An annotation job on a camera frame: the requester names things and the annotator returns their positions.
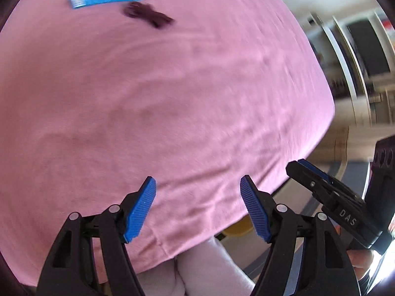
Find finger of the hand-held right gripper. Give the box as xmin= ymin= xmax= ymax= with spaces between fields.
xmin=285 ymin=161 xmax=338 ymax=205
xmin=297 ymin=159 xmax=358 ymax=198

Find person's right hand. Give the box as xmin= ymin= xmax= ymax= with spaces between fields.
xmin=335 ymin=223 xmax=376 ymax=272

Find person's light pink pants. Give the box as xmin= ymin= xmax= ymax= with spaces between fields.
xmin=136 ymin=236 xmax=257 ymax=296

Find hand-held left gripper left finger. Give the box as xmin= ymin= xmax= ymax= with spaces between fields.
xmin=36 ymin=176 xmax=157 ymax=296

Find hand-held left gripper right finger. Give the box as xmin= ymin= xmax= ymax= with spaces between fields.
xmin=240 ymin=175 xmax=360 ymax=296

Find dark screen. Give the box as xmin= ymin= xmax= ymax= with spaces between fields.
xmin=345 ymin=18 xmax=391 ymax=78

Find dark maroon cloth pouch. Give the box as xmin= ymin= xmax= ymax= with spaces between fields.
xmin=123 ymin=1 xmax=175 ymax=30

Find pink bed sheet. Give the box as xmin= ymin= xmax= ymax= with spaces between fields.
xmin=0 ymin=0 xmax=336 ymax=287

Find white wall shelf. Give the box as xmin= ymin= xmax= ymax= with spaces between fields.
xmin=307 ymin=8 xmax=395 ymax=127

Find yellow round bucket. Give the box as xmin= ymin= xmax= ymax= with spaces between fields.
xmin=223 ymin=214 xmax=255 ymax=237

